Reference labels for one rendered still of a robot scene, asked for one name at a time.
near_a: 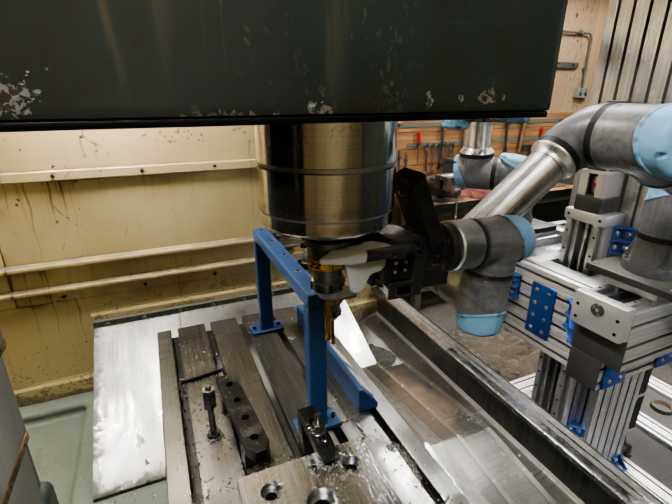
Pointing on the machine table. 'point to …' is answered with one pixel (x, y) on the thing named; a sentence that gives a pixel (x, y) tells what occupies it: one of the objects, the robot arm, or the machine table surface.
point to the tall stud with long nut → (210, 410)
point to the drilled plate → (295, 483)
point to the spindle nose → (326, 178)
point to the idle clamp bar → (239, 407)
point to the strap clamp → (326, 452)
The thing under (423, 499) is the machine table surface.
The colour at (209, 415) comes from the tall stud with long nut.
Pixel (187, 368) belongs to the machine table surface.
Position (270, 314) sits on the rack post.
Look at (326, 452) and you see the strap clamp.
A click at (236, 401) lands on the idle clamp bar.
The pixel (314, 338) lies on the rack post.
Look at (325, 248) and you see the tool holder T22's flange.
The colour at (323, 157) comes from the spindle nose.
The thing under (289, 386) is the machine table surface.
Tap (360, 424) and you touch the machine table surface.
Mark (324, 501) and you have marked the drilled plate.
